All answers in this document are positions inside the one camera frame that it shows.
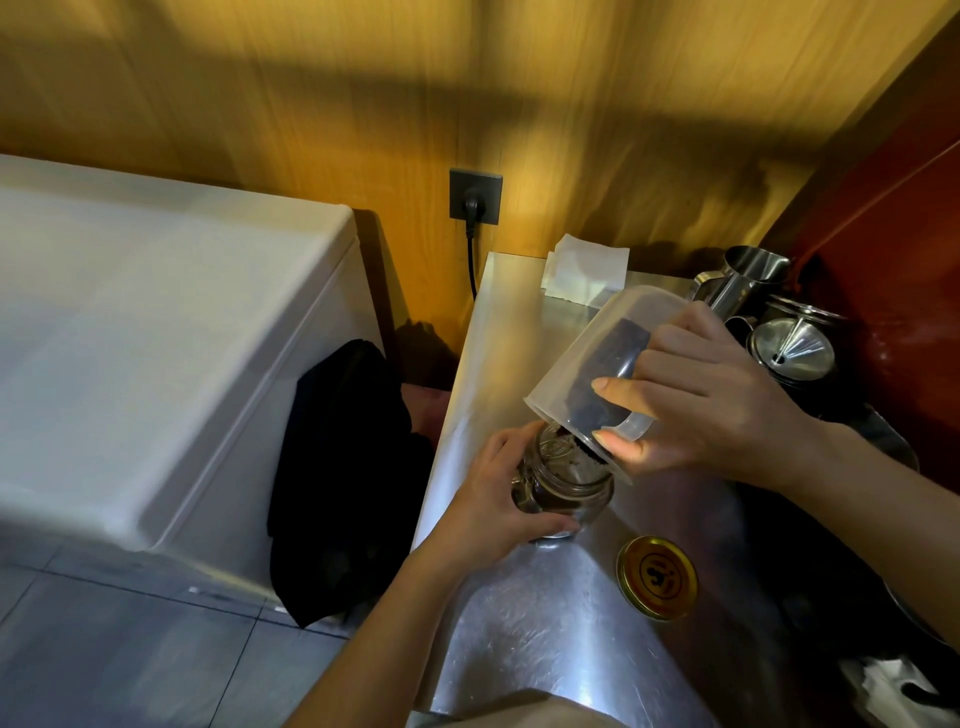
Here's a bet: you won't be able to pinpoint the glass jar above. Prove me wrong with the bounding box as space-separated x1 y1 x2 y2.
511 423 616 540

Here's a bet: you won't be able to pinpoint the white paper towel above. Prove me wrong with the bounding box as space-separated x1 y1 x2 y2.
540 234 631 310

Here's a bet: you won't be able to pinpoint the person's left hand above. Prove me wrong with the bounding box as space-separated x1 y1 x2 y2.
421 420 582 573

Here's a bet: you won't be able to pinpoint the clear plastic measuring cup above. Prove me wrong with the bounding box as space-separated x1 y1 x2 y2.
523 285 693 486

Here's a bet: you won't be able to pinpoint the black cloth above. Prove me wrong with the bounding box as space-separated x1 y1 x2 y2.
267 339 435 630

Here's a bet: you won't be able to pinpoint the dark coffee grounds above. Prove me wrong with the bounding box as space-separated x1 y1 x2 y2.
564 318 652 451

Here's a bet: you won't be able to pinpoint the grey wall socket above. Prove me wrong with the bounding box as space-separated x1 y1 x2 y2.
448 168 504 226

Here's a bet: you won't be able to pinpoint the stainless steel funnel lid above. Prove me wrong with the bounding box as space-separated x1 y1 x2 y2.
747 316 838 385

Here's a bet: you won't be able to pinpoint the person's right forearm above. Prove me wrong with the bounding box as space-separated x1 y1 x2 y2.
780 421 960 651

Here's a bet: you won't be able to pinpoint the white chest freezer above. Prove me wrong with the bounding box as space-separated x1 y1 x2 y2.
0 154 385 601

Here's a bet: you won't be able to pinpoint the person's right hand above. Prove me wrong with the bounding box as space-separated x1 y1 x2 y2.
591 301 813 490

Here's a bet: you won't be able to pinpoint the white crumpled cloth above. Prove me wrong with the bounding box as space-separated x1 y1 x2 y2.
840 654 960 728

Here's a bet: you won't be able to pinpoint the person's left forearm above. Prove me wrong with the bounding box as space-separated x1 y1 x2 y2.
285 541 481 728

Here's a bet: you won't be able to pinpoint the gold jar lid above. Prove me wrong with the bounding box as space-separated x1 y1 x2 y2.
616 535 700 624

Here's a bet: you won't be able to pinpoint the stainless steel pitcher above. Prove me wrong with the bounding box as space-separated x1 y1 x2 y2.
688 245 793 322

